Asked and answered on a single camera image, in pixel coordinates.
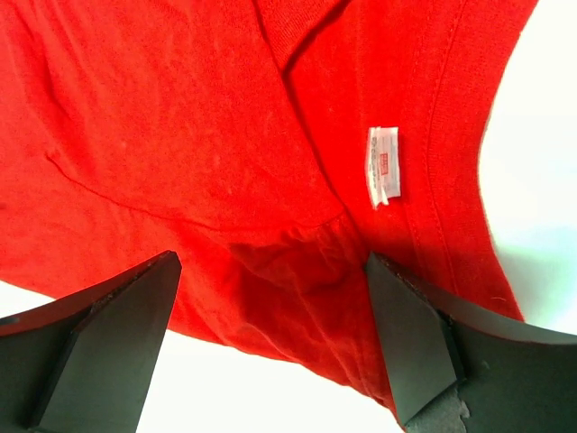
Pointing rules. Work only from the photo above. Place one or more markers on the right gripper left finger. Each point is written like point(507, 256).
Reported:
point(84, 363)

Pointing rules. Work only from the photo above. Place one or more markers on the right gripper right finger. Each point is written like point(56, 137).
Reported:
point(454, 366)

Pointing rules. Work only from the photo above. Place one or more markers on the red t shirt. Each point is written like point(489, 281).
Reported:
point(273, 145)

